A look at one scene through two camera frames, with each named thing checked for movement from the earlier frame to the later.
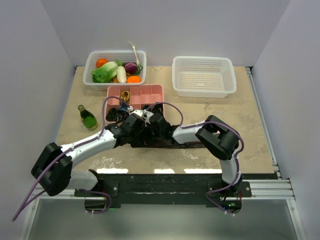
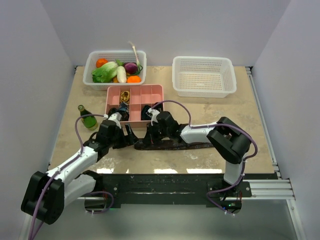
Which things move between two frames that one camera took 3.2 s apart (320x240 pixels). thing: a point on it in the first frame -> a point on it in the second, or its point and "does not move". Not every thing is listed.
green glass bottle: [88, 119] does not move
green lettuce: [105, 73] does not move
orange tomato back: [100, 62] does not move
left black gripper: [136, 140] -> [131, 140]
